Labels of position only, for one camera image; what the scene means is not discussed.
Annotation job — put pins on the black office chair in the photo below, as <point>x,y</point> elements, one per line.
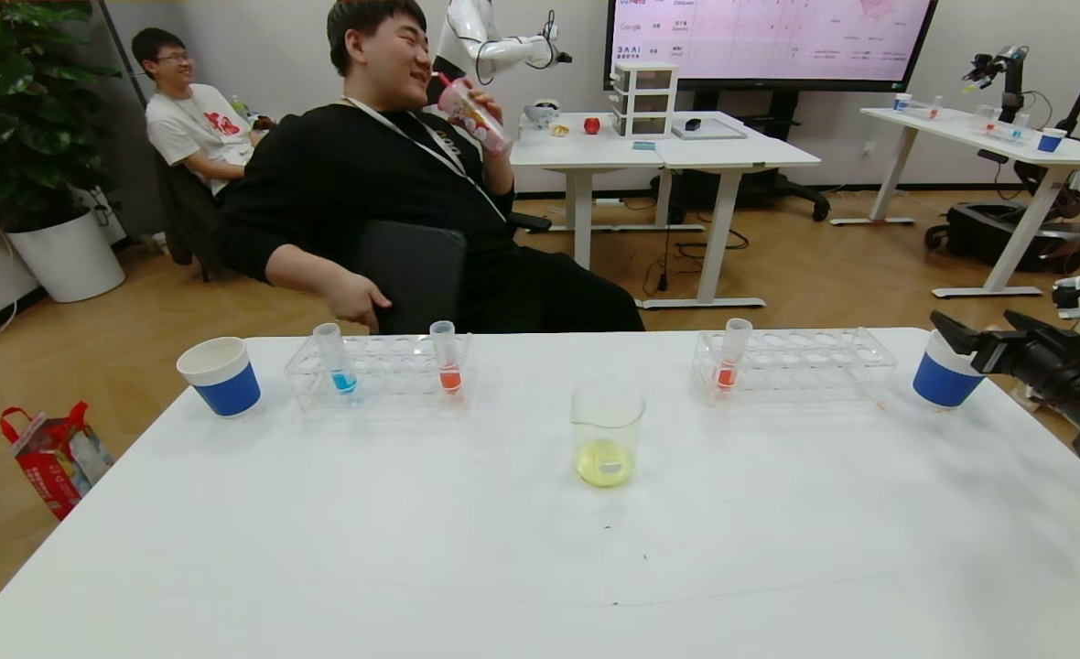
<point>531,221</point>

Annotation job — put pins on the clear acrylic tube rack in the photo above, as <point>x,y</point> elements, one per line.
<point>805,366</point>
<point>384,371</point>

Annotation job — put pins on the white drawer organiser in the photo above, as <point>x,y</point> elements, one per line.
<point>645,101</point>

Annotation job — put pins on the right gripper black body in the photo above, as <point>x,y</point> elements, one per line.
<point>998,347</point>

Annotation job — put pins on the man in white t-shirt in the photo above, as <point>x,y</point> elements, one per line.
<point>197,128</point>

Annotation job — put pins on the red apple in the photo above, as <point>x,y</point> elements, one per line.
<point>591,126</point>

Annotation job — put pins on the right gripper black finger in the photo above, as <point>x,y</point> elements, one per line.
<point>959,339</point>
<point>1034,327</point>

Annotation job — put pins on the red shopping bag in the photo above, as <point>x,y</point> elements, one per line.
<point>50,462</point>

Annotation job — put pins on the pink printed drink cup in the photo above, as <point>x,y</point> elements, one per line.
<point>476,117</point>

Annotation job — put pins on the man in black sweater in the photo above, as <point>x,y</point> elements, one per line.
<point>339,183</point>

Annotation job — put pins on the black folding chair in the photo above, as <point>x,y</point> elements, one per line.
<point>183,215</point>

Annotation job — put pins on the black background robot arm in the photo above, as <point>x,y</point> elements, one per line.
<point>1011,82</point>

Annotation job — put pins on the white plant pot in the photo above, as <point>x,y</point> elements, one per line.
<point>64,256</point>

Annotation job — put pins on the grey desk pad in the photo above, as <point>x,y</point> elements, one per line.
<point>714,131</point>

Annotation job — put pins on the white standing desk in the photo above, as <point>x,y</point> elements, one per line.
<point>741,151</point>
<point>595,151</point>

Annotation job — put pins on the green leafy plant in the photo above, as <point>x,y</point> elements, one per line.
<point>18,110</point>

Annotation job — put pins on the blue pigment test tube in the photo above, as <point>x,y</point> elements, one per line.
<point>339,361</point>

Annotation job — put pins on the large wall display screen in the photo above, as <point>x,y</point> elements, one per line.
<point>769,41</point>

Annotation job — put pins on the small blue paper cup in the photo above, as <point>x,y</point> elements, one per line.
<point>1050,144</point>
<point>901,104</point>

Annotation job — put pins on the clear glass beaker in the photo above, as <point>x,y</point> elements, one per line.
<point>606,453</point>

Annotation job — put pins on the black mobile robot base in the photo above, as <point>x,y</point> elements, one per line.
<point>988,238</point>

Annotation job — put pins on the blue and white cup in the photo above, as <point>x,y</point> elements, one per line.
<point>224,384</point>
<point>943,384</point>

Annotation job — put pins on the dark grey tablet case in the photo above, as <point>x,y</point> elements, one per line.
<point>412,270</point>

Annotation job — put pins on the black display stand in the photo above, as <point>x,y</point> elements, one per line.
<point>760,188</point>

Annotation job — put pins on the red pigment test tube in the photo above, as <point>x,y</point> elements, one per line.
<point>730,366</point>
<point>448,366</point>

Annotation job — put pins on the white humanoid robot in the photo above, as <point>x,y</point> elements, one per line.
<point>512,50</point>

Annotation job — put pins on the white bowl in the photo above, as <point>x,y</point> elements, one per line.
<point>542,113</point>

